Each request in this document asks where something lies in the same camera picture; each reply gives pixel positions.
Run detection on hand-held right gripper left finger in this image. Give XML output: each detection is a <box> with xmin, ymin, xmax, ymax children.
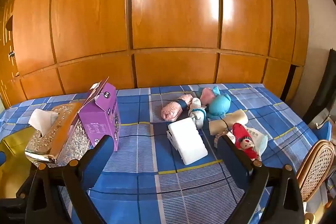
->
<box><xmin>26</xmin><ymin>135</ymin><xmax>118</xmax><ymax>224</ymax></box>

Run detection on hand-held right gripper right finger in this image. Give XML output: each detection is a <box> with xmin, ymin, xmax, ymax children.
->
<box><xmin>217</xmin><ymin>134</ymin><xmax>305</xmax><ymax>224</ymax></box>

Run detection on red plush doll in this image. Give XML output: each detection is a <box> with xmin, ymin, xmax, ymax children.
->
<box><xmin>232</xmin><ymin>123</ymin><xmax>259</xmax><ymax>160</ymax></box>

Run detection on white wet wipes packet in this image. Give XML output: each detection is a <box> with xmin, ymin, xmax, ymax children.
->
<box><xmin>245</xmin><ymin>127</ymin><xmax>269</xmax><ymax>156</ymax></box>

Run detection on purple carton box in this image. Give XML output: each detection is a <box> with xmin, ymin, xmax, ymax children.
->
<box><xmin>78</xmin><ymin>77</ymin><xmax>121</xmax><ymax>152</ymax></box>

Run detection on white socks blue band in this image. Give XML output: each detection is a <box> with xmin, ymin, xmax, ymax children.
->
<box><xmin>188</xmin><ymin>97</ymin><xmax>208</xmax><ymax>128</ymax></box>

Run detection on ornate silver tissue box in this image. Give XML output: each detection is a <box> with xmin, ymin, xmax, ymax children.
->
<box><xmin>25</xmin><ymin>102</ymin><xmax>95</xmax><ymax>168</ymax></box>

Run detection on beige rolled cloth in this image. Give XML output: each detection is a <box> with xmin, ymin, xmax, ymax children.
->
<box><xmin>209</xmin><ymin>109</ymin><xmax>248</xmax><ymax>135</ymax></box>

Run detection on blue and pink plush toy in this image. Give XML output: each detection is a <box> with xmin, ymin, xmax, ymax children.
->
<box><xmin>197</xmin><ymin>86</ymin><xmax>232</xmax><ymax>118</ymax></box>

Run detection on blue plaid bedsheet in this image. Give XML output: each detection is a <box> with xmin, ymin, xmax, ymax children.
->
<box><xmin>0</xmin><ymin>84</ymin><xmax>332</xmax><ymax>224</ymax></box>

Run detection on white tissue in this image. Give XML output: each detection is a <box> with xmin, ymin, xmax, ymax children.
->
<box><xmin>28</xmin><ymin>109</ymin><xmax>59</xmax><ymax>134</ymax></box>

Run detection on pink rolled socks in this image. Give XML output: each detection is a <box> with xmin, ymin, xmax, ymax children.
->
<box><xmin>161</xmin><ymin>93</ymin><xmax>193</xmax><ymax>122</ymax></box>

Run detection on rattan chair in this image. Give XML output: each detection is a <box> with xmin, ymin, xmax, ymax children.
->
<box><xmin>297</xmin><ymin>140</ymin><xmax>336</xmax><ymax>203</ymax></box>

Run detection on yellow glossy cloth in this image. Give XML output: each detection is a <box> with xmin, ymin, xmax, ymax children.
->
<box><xmin>0</xmin><ymin>132</ymin><xmax>34</xmax><ymax>195</ymax></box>

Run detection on blue plastic chair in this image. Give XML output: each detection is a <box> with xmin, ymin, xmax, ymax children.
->
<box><xmin>311</xmin><ymin>120</ymin><xmax>332</xmax><ymax>144</ymax></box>

